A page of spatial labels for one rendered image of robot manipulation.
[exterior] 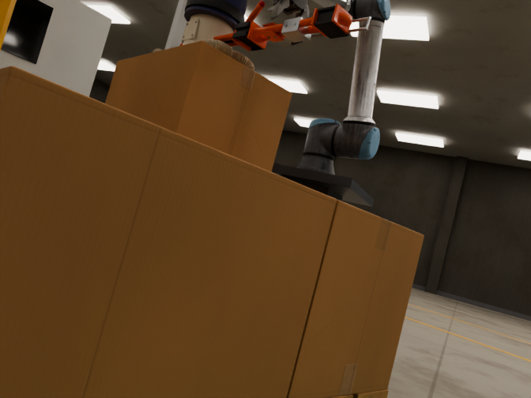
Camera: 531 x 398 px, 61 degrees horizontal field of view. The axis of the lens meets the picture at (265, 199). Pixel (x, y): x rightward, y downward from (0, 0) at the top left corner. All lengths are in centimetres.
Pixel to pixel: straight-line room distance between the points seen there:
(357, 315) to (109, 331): 58
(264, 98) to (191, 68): 28
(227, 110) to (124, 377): 97
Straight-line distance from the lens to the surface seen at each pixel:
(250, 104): 152
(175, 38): 557
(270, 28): 152
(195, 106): 139
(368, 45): 218
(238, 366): 80
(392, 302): 116
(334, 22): 134
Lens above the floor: 45
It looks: 4 degrees up
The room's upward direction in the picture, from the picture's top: 15 degrees clockwise
